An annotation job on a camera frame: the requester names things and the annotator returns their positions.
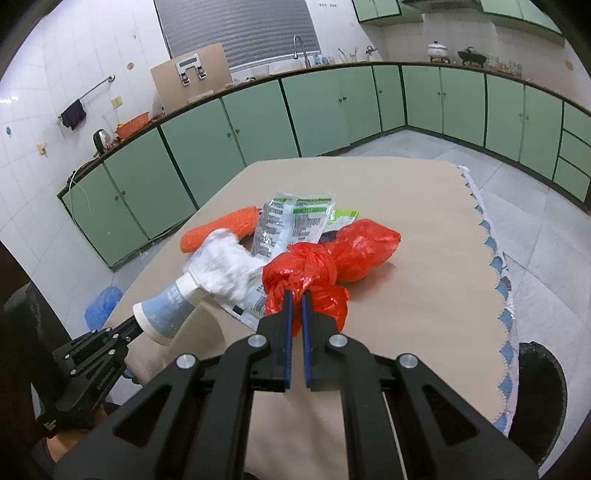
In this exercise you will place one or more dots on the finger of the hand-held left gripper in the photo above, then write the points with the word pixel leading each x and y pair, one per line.
pixel 97 376
pixel 99 344

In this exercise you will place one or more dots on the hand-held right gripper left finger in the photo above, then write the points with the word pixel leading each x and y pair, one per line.
pixel 288 341

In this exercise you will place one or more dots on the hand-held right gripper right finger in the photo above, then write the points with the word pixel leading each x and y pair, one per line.
pixel 306 341

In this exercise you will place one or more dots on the red plastic bag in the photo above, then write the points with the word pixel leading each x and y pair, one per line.
pixel 323 272

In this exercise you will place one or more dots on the blue and white paper cup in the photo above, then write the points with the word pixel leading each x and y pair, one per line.
pixel 166 309

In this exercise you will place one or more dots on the grey and white wrapper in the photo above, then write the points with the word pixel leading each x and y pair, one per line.
pixel 272 226

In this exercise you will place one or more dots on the green and white wrapper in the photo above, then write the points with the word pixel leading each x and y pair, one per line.
pixel 309 219

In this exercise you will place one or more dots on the light green wrapper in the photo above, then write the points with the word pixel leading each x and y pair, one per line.
pixel 344 217

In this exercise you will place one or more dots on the orange foam net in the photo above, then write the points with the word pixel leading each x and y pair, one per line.
pixel 217 228

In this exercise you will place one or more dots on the trash bin with black bag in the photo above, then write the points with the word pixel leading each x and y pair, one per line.
pixel 542 401

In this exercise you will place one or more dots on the person's left hand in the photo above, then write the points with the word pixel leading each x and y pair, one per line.
pixel 67 443

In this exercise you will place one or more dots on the blue plastic bag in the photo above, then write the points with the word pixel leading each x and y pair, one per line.
pixel 102 309

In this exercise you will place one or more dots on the table with beige cloth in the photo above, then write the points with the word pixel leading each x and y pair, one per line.
pixel 438 258

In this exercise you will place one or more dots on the electric kettle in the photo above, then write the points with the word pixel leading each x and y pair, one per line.
pixel 102 141

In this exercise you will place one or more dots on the orange basket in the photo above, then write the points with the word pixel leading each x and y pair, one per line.
pixel 133 127

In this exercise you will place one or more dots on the dark cloth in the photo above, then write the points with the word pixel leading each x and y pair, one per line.
pixel 74 115

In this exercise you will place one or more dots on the green base cabinets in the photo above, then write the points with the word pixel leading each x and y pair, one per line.
pixel 323 110

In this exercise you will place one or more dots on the metal towel bar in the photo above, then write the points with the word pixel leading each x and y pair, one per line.
pixel 92 90

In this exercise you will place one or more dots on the cardboard-wrapped water dispenser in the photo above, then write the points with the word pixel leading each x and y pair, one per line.
pixel 212 69

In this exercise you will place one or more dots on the blue plastic bottle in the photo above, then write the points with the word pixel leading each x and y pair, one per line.
pixel 323 59

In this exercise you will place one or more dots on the utensil holder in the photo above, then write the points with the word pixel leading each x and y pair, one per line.
pixel 348 55

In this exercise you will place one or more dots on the metal faucet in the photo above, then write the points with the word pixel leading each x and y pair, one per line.
pixel 304 50

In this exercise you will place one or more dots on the small steel kettle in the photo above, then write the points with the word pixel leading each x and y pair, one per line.
pixel 371 54

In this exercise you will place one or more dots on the green drawer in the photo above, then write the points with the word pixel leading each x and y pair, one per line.
pixel 577 121
pixel 575 150
pixel 572 181

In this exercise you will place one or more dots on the grey window blind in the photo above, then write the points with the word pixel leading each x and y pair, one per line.
pixel 240 27

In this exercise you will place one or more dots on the white pot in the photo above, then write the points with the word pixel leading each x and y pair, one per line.
pixel 438 51

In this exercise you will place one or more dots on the black wok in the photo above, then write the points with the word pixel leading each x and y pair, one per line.
pixel 472 57

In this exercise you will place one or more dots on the stack of white bowls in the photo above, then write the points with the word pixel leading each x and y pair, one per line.
pixel 494 62
pixel 515 68

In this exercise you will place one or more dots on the beige wall hook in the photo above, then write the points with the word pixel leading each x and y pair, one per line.
pixel 42 148

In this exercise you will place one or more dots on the green wall cabinets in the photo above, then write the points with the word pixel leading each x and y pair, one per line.
pixel 378 9

